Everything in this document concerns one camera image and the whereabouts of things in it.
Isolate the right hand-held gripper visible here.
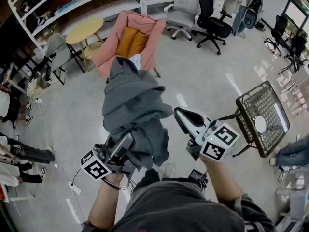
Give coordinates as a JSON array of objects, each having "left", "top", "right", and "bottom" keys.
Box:
[{"left": 173, "top": 106, "right": 240, "bottom": 163}]

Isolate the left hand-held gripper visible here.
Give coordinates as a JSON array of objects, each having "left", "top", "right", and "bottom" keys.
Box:
[{"left": 80, "top": 132, "right": 142, "bottom": 181}]

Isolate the grey garment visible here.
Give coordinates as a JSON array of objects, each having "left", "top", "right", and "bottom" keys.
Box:
[{"left": 101, "top": 56, "right": 173, "bottom": 168}]

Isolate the pink lounge chair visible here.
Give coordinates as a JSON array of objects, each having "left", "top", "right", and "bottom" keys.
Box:
[{"left": 91, "top": 10, "right": 167, "bottom": 84}]

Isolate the person's right forearm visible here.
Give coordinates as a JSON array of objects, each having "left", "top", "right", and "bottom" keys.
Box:
[{"left": 199, "top": 155, "right": 244, "bottom": 203}]

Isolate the person's left forearm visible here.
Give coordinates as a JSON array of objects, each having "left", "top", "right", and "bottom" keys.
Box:
[{"left": 87, "top": 172, "right": 126, "bottom": 230}]

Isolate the person's black trouser leg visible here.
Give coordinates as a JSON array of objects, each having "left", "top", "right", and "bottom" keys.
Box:
[{"left": 134, "top": 168, "right": 161, "bottom": 192}]

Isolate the person's white shoe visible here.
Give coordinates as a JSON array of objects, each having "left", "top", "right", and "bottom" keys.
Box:
[{"left": 162, "top": 162, "right": 175, "bottom": 179}]

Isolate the black waist device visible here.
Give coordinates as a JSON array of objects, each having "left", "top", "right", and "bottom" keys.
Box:
[{"left": 187, "top": 169, "right": 209, "bottom": 186}]

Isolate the white power strip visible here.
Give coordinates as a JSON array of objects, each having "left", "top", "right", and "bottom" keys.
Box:
[{"left": 68, "top": 181, "right": 82, "bottom": 195}]

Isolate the white round disc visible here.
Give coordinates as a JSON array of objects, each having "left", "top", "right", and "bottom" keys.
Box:
[{"left": 254, "top": 116, "right": 267, "bottom": 133}]

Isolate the black mesh basket stand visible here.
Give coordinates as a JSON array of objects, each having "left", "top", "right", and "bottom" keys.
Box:
[{"left": 218, "top": 80, "right": 291, "bottom": 158}]

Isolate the white crumpled cloth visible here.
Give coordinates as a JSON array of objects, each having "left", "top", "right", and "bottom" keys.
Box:
[{"left": 129, "top": 54, "right": 142, "bottom": 70}]

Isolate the person's dark grey shirt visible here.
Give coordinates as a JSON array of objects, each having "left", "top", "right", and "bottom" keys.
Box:
[{"left": 81, "top": 177, "right": 277, "bottom": 232}]

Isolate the orange cloth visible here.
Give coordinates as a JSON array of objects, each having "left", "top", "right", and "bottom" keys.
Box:
[{"left": 127, "top": 31, "right": 149, "bottom": 58}]

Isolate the black high-back office chair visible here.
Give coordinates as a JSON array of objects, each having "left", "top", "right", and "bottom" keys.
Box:
[{"left": 191, "top": 0, "right": 233, "bottom": 56}]

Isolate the orange cushion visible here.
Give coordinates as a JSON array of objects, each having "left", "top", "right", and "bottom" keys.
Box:
[{"left": 115, "top": 26, "right": 140, "bottom": 57}]

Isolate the cardboard box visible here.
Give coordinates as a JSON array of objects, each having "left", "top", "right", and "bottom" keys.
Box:
[{"left": 26, "top": 77, "right": 49, "bottom": 98}]

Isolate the white office chair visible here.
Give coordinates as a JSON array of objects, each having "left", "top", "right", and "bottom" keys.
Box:
[{"left": 164, "top": 0, "right": 200, "bottom": 42}]

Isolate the grey folding chair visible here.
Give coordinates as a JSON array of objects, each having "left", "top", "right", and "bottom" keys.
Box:
[{"left": 33, "top": 32, "right": 73, "bottom": 86}]

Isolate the round wooden side table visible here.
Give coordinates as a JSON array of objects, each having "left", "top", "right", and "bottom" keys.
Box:
[{"left": 65, "top": 17, "right": 105, "bottom": 73}]

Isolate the white desk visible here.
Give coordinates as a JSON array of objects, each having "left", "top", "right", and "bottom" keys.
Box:
[{"left": 212, "top": 0, "right": 243, "bottom": 22}]

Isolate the white metal shelving unit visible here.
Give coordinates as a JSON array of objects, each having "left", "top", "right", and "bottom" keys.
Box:
[{"left": 7, "top": 0, "right": 175, "bottom": 51}]

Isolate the silver bracelet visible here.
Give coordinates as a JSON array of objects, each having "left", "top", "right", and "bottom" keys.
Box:
[{"left": 101, "top": 177, "right": 129, "bottom": 191}]

